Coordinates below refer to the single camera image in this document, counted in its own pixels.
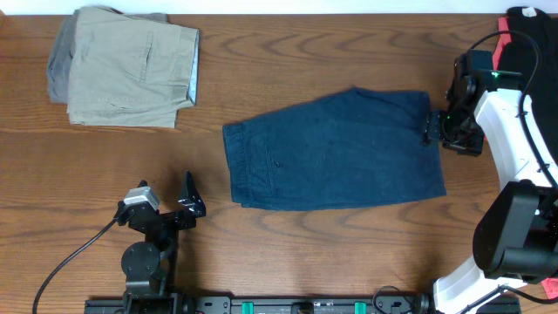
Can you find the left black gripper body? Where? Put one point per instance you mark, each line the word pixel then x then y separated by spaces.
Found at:
pixel 174 225

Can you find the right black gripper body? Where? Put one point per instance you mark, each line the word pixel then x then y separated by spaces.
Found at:
pixel 456 131

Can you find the navy blue shorts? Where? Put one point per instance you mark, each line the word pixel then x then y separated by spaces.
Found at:
pixel 353 149

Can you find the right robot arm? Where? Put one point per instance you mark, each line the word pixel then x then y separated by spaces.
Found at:
pixel 515 242

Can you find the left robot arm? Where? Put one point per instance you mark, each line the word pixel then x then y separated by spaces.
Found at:
pixel 149 266

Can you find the black garment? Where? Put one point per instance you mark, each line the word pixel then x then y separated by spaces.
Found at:
pixel 518 56

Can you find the red garment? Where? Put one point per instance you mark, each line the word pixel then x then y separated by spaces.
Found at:
pixel 501 43

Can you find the folded khaki shorts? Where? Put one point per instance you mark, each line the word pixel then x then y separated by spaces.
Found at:
pixel 183 87

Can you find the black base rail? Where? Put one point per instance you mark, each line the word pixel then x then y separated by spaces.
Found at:
pixel 227 305

